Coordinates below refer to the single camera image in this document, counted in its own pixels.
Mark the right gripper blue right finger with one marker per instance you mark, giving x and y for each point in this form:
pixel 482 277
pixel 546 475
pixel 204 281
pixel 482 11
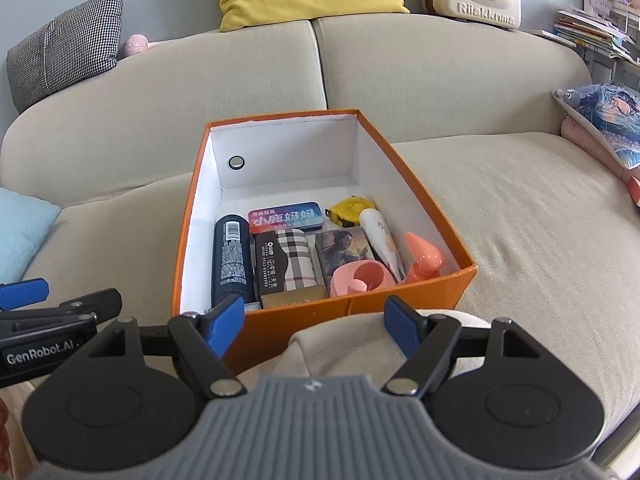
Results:
pixel 427 342

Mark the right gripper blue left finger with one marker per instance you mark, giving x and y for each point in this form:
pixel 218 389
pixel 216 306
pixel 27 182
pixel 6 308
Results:
pixel 201 341

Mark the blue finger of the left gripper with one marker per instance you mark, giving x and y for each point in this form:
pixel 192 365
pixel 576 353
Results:
pixel 22 294
pixel 102 305

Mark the dark blue cylindrical bottle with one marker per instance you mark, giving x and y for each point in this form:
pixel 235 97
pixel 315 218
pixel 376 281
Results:
pixel 232 269

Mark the orange cone toy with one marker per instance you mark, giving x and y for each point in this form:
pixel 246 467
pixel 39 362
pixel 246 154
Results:
pixel 427 260

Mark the white tube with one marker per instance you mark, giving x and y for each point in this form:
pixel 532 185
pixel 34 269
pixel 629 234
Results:
pixel 381 240

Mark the plaid pattern box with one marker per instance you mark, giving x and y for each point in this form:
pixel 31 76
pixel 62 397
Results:
pixel 283 261

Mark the dark illustrated card box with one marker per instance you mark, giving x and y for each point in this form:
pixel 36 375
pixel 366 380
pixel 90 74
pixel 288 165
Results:
pixel 338 247

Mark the yellow tape measure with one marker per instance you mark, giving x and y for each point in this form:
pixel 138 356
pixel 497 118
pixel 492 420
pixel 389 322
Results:
pixel 346 213

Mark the colourful floss tin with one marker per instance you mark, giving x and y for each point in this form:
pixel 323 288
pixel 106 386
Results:
pixel 303 216

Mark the light blue cushion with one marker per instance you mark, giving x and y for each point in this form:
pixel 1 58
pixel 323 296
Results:
pixel 25 224

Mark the beige sofa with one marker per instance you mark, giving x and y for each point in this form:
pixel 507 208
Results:
pixel 554 234

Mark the pink folded blanket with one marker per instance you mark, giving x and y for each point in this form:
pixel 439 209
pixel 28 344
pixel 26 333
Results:
pixel 572 131

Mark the grey checked cushion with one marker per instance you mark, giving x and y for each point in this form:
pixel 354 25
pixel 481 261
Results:
pixel 80 43

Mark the pink plush toy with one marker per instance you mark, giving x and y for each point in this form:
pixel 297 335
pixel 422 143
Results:
pixel 136 43

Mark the anime print pillow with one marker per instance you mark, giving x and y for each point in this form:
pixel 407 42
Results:
pixel 610 114

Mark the stack of books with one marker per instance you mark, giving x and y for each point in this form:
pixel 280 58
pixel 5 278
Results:
pixel 594 33

